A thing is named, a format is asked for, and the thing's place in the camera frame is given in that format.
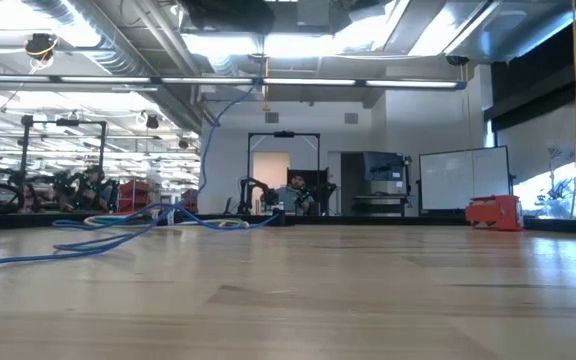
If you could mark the background black robot arms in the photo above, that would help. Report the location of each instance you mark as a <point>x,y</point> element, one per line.
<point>18,190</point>

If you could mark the grey cabinet with screen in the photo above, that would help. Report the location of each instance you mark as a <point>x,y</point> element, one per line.
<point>385,167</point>

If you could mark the black security camera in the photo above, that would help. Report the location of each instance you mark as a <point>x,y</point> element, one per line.
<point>457,60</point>

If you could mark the red box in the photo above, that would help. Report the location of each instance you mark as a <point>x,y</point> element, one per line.
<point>494,212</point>

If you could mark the background black robot arm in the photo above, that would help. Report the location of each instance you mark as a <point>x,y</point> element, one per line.
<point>253,192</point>

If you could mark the black aluminium table frame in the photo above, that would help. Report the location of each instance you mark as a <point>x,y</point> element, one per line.
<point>443,220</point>

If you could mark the person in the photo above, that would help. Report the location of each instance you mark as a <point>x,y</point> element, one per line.
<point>93,187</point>
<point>295,195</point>

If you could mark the ceiling light strip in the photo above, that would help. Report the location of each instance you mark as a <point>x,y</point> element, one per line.
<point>308,82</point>

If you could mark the red bin rack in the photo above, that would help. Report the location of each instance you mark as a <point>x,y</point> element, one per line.
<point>135,195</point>

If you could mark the black camera rig frame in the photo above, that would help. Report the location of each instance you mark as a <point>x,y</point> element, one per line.
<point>63,122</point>
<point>283,134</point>

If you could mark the whiteboard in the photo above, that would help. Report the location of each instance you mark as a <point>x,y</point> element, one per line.
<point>463,180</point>

